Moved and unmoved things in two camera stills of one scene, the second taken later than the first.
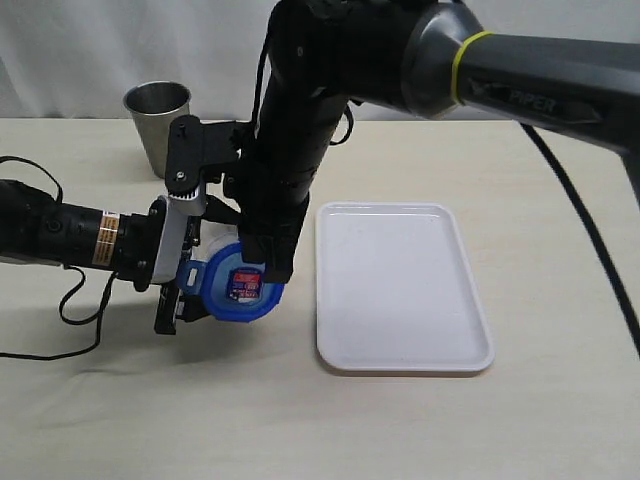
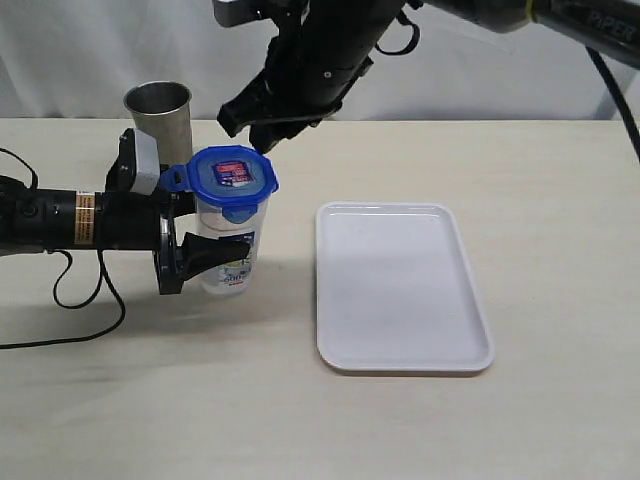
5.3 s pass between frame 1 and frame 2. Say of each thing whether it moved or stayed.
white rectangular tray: stayed
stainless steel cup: stayed
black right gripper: moved
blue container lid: moved
